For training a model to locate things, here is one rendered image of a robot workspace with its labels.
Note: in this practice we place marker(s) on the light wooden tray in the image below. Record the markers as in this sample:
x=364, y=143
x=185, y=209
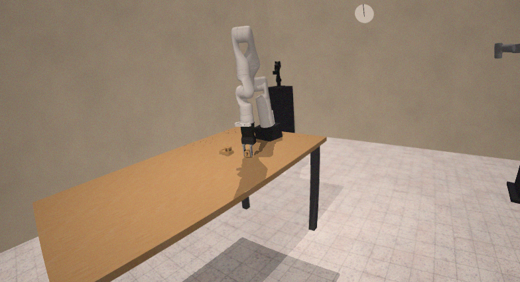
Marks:
x=222, y=151

